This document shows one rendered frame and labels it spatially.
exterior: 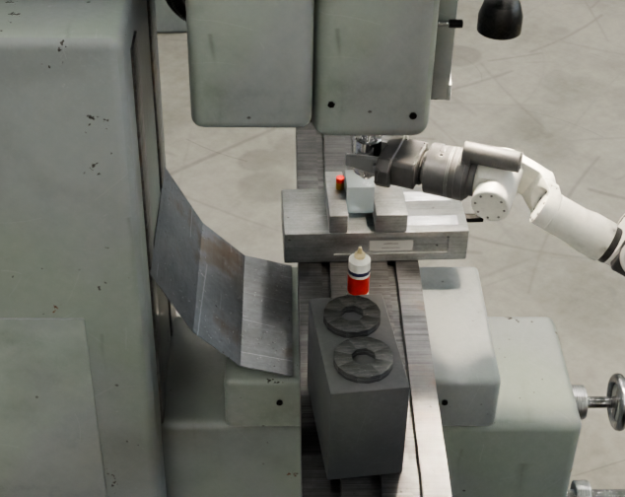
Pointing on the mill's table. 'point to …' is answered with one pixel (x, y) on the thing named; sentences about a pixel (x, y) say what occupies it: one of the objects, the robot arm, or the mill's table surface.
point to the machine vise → (294, 241)
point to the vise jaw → (389, 209)
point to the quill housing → (373, 66)
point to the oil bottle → (359, 273)
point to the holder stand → (357, 386)
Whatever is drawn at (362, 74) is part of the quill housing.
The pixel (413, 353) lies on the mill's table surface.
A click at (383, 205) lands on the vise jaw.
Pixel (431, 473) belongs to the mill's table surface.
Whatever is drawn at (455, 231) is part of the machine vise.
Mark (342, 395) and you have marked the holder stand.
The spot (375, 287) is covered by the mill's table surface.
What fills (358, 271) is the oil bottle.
